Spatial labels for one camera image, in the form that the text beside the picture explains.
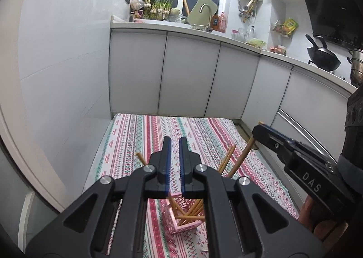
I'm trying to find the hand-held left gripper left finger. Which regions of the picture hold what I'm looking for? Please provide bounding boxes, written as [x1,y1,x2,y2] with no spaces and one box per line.
[25,136,172,258]

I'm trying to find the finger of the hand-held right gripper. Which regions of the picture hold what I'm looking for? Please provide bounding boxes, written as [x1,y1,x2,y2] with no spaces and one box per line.
[252,124,287,160]
[259,122,297,145]

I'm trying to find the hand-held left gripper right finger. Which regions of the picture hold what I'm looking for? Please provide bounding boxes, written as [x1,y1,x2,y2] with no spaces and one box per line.
[179,136,326,258]

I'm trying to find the pink perforated utensil holder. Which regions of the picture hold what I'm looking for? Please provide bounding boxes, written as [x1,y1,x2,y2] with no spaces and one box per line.
[166,194,206,234]

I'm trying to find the person's right forearm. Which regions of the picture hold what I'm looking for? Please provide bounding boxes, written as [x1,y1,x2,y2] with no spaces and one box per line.
[337,88,363,199]

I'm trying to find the person's right hand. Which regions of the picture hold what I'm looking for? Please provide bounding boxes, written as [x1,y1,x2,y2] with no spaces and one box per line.
[298,197,349,250]

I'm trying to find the striped patterned tablecloth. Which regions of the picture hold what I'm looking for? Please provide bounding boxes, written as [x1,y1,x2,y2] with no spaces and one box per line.
[82,113,299,258]

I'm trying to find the white kitchen cabinet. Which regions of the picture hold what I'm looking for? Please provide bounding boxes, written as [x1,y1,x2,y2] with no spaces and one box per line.
[109,28,352,190]

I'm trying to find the black wok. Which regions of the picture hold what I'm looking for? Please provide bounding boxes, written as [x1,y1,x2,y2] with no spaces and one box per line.
[305,34,342,71]

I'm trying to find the green leafy vegetable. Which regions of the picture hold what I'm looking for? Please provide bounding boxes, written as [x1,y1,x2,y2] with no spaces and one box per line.
[245,38,267,49]

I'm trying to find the stainless steel pot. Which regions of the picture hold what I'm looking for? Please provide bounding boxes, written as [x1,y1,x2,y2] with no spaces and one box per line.
[347,47,363,86]

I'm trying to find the yellow green food packet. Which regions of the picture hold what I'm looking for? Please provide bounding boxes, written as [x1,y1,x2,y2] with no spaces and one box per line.
[282,17,299,34]

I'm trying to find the pale kitchen countertop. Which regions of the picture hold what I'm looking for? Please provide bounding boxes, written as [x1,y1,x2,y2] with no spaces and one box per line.
[110,15,363,99]

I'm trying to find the metal kitchen faucet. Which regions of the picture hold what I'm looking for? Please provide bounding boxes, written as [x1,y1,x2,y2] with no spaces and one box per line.
[199,4,214,33]

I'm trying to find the light green cutting board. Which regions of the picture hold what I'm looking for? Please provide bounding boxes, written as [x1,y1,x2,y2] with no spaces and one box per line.
[188,0,218,26]

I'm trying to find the sprouting garlic plants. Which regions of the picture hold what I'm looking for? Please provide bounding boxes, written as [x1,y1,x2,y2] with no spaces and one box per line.
[142,0,174,20]

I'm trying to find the wire wall rack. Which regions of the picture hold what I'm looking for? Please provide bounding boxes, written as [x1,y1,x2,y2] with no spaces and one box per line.
[270,20,294,39]

